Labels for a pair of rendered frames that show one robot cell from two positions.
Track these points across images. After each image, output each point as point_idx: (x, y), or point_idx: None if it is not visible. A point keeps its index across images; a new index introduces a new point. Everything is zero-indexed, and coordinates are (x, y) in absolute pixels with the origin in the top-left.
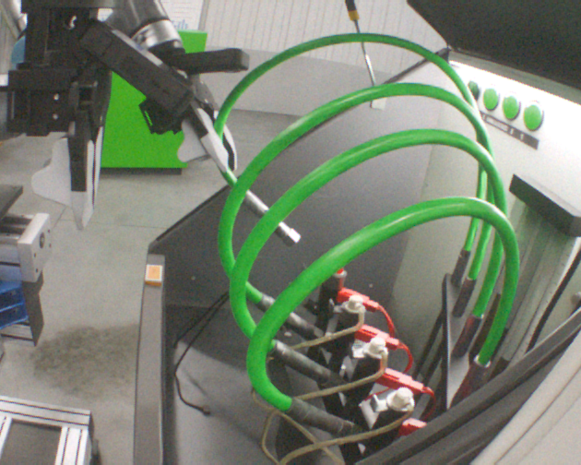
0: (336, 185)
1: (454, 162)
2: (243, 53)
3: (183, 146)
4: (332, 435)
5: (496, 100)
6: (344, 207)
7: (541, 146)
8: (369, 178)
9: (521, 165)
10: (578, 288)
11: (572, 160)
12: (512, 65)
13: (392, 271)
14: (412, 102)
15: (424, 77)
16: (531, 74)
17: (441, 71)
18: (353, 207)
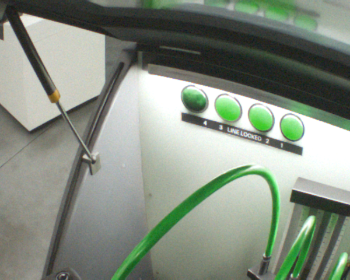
0: (95, 251)
1: (186, 173)
2: (81, 279)
3: None
4: None
5: (239, 112)
6: (105, 257)
7: (305, 151)
8: (110, 227)
9: (286, 168)
10: None
11: (337, 159)
12: (249, 74)
13: (147, 261)
14: (117, 136)
15: (121, 102)
16: (293, 100)
17: (132, 81)
18: (110, 252)
